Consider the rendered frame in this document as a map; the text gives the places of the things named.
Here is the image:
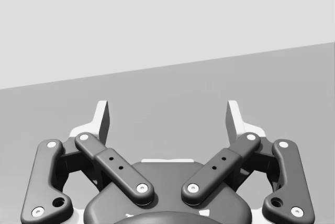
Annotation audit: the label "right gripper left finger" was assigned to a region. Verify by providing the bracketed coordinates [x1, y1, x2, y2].
[20, 100, 154, 224]

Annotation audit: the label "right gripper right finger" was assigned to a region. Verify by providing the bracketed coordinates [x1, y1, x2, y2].
[181, 100, 316, 224]

